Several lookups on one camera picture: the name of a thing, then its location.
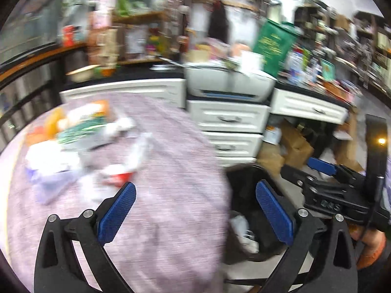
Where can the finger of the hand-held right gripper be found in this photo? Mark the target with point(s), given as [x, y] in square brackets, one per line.
[320, 165]
[297, 177]

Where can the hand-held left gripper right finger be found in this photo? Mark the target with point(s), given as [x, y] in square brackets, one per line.
[275, 213]

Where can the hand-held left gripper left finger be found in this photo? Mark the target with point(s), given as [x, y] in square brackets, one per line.
[117, 213]

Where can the red white wrapper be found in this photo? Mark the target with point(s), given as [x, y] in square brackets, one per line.
[117, 175]

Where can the black trash bin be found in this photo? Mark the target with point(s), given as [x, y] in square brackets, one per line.
[244, 189]

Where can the clear plastic wrapper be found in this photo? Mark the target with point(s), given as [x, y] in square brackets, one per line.
[141, 151]

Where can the small white tissue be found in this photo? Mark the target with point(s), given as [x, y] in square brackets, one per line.
[120, 126]

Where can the green white snack packet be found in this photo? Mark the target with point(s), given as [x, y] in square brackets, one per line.
[81, 134]

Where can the person's right hand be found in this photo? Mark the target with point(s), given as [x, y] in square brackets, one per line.
[371, 247]

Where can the brown cardboard box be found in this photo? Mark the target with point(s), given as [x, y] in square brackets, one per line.
[297, 146]

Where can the blue white carton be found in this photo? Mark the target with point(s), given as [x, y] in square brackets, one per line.
[272, 135]

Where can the white drawer desk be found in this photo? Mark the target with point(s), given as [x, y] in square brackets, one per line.
[229, 119]

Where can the white grey printer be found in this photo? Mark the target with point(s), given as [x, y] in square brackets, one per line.
[229, 82]

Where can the green tote bag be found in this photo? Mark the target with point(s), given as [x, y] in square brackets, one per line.
[273, 47]

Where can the cream bowl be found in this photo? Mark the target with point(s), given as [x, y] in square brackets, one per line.
[82, 73]

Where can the black railing with wooden top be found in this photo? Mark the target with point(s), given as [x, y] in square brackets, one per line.
[30, 67]

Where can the black hair wig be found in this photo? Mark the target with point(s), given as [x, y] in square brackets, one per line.
[218, 21]

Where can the red tin can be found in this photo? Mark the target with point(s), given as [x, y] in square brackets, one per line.
[68, 36]

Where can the wooden shelf rack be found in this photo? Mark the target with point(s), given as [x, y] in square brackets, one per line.
[137, 16]

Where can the pink box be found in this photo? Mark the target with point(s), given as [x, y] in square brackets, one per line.
[106, 9]

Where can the glass display case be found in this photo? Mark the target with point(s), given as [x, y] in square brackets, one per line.
[27, 24]

